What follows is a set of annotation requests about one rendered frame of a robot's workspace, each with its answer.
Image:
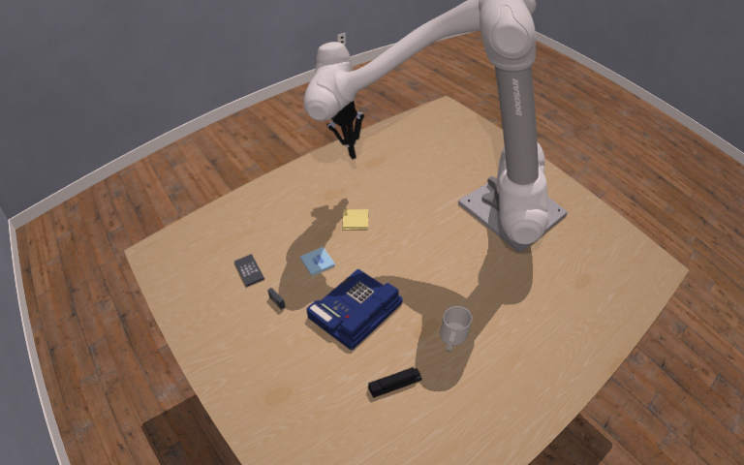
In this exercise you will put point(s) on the white mug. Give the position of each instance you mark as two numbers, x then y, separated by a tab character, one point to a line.
457	317

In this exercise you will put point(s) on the light blue note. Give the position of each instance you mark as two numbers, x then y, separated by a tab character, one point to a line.
317	261

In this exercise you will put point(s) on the yellow sticky note pad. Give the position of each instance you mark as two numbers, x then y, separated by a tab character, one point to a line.
355	219

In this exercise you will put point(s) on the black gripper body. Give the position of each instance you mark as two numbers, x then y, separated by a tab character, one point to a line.
347	110

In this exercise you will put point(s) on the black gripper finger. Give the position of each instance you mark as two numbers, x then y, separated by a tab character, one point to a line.
346	140
351	131

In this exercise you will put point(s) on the grey calculator keypad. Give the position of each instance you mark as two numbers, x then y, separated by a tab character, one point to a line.
249	270

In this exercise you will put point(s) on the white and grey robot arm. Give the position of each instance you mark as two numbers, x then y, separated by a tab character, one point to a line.
508	32

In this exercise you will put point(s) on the blue desk phone body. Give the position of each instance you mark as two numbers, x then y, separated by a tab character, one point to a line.
345	299

